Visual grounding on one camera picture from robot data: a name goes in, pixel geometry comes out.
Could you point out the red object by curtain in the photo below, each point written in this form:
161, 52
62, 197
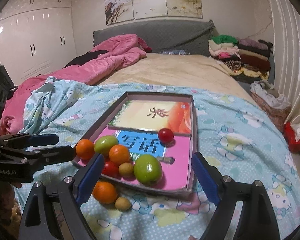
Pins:
289, 135

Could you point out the pink quilt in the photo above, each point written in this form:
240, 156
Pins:
122, 51

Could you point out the cream satin curtain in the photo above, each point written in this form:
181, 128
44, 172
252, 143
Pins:
286, 27

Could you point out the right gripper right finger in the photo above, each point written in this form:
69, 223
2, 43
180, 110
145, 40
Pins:
222, 191

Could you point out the grey headboard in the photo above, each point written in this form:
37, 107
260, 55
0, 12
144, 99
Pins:
165, 35

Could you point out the white cloth in basket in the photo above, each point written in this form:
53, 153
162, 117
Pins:
266, 91

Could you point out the small yellow-brown fruit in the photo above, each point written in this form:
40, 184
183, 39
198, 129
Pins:
123, 204
126, 170

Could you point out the blue patterned pillow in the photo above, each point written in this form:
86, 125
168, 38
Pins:
175, 52

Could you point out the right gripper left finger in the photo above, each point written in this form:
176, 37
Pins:
75, 191

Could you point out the pink Chinese workbook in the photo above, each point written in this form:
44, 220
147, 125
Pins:
175, 159

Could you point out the white wardrobe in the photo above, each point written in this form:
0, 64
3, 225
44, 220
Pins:
36, 37

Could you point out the orange tangerine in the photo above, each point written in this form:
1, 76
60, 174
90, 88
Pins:
85, 149
119, 154
105, 192

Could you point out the person's hand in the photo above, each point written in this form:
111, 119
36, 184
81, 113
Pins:
10, 213

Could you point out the red cherry tomato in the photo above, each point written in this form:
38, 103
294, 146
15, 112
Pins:
110, 169
165, 135

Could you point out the beige bed blanket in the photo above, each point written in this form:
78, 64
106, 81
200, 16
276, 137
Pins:
196, 71

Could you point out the black garment on bed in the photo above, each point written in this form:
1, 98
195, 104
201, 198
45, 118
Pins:
81, 60

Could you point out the orange tangerine front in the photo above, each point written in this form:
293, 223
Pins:
119, 154

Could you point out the yellow orange booklet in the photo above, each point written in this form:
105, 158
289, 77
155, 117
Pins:
147, 115

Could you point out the blue Hello Kitty sheet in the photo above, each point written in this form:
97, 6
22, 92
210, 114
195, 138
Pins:
233, 135

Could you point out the large green jujube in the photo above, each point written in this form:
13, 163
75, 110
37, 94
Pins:
147, 170

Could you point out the pile of folded clothes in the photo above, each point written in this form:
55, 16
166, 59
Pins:
247, 60

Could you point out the small green jujube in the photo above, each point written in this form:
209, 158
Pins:
104, 144

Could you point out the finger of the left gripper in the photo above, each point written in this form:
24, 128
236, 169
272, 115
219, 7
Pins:
55, 155
26, 139

